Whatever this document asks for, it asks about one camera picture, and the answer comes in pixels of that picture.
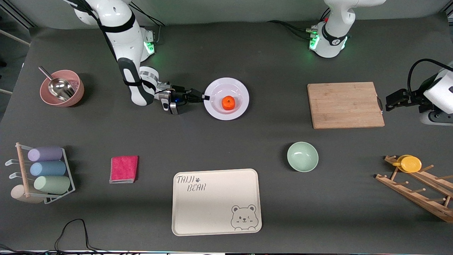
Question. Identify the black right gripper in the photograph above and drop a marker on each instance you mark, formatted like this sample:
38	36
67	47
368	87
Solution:
179	92

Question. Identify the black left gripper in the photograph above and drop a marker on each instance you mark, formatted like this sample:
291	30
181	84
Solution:
411	98

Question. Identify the white round plate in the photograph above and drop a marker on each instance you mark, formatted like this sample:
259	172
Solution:
226	86

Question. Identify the orange fruit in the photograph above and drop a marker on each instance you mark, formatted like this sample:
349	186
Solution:
228	102

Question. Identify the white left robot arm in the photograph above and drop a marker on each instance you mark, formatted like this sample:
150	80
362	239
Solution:
332	35

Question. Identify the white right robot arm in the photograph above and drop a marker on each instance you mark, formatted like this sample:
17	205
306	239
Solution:
120	32

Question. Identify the yellow cup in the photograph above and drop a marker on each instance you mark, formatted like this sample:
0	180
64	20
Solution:
410	164

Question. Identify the wooden cutting board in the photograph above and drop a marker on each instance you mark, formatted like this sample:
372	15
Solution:
343	106

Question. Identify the wooden peg drying rack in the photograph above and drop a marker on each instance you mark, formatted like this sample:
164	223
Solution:
414	196

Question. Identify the pink folded cloth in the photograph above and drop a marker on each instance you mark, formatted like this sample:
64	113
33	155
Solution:
124	169

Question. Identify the cream tray with bear print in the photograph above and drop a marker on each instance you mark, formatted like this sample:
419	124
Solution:
212	209

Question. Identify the pink bowl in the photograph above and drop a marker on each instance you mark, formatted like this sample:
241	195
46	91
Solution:
78	88

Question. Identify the pale green bowl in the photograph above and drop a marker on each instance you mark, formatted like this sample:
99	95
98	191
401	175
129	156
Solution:
302	157

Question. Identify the metal scoop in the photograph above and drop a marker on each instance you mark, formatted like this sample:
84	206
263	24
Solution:
61	88

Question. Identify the purple cup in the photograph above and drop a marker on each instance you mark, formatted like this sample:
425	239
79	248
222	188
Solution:
46	154

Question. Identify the blue cup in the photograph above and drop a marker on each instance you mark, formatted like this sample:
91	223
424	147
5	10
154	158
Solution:
47	168

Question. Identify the green cup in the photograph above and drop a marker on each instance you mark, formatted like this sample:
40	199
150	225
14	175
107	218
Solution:
53	184

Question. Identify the beige cup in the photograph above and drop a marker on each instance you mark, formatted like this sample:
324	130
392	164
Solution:
17	194

